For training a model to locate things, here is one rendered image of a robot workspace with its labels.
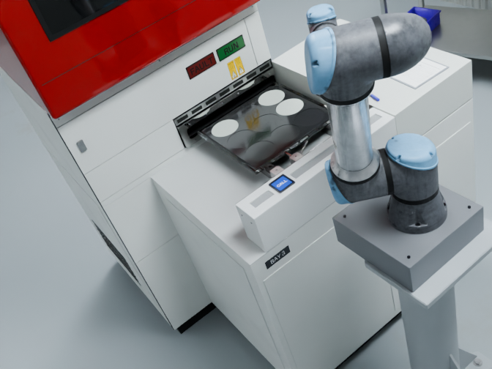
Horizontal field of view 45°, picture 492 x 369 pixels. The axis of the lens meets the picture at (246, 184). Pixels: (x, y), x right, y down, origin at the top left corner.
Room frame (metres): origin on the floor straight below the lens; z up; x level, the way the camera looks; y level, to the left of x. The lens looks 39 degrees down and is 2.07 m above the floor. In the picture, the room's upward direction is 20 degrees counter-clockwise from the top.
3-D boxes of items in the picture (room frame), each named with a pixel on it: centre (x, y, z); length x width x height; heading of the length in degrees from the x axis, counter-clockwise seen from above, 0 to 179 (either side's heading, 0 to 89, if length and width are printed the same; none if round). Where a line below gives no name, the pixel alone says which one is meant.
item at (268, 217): (1.36, -0.22, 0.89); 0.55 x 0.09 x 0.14; 113
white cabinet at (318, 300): (1.66, -0.25, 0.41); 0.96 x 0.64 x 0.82; 113
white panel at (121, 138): (1.85, 0.13, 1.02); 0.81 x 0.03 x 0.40; 113
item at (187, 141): (1.91, -0.04, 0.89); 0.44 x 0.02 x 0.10; 113
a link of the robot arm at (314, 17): (1.43, -0.33, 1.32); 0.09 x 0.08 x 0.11; 170
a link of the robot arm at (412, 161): (1.08, -0.39, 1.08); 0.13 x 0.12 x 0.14; 80
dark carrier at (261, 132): (1.72, -0.14, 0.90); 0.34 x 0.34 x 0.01; 23
